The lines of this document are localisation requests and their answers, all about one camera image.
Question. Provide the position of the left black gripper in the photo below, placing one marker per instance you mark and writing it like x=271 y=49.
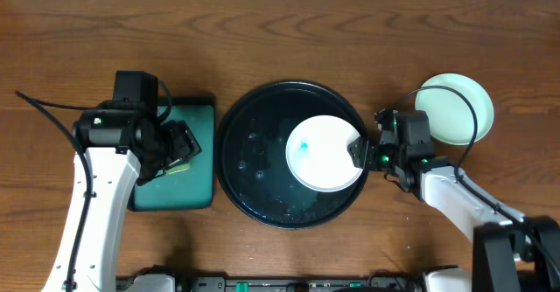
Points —
x=178 y=142

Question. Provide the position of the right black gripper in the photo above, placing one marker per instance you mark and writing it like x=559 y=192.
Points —
x=365 y=155

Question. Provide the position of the green yellow sponge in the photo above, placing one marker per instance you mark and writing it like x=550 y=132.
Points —
x=179 y=168

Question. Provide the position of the mint plate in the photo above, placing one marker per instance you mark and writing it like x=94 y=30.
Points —
x=450 y=118

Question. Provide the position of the white plate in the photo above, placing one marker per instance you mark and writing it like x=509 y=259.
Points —
x=317 y=153

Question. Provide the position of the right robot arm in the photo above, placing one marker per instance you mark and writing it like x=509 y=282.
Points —
x=511 y=251

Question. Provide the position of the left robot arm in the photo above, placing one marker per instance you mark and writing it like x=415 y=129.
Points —
x=120 y=144

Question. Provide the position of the green rectangular sponge tray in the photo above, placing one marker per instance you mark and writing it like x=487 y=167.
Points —
x=189 y=189

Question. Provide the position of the black round tray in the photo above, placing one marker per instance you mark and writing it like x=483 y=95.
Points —
x=249 y=154

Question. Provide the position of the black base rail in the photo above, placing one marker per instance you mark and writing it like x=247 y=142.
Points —
x=159 y=278

